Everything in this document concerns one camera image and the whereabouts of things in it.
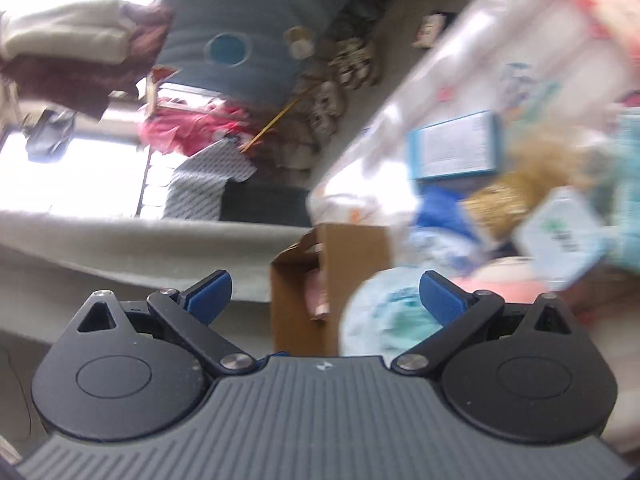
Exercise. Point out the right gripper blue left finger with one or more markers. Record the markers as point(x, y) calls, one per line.
point(206, 299)

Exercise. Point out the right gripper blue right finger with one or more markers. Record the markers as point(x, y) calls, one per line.
point(445, 300)

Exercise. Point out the pink white plush doll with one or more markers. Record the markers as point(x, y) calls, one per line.
point(512, 278)

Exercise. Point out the light blue checkered towel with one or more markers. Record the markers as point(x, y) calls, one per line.
point(622, 223)

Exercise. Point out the white plastic shopping bag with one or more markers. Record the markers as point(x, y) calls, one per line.
point(385, 316)

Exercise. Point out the blue white tissue pack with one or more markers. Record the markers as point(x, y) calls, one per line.
point(441, 237)

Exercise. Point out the brown cardboard box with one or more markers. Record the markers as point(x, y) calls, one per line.
point(348, 255)

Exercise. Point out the polka dot cloth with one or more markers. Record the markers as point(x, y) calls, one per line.
point(196, 187)

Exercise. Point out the white yogurt cup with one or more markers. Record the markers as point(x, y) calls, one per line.
point(563, 237)

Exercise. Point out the blue white box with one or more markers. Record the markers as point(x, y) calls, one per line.
point(464, 146)

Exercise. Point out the grey sofa cover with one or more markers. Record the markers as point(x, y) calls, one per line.
point(50, 264)

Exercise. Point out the beige packaged cloth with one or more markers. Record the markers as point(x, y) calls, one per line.
point(538, 168)

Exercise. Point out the plaid patterned tablecloth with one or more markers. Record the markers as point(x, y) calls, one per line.
point(528, 61)

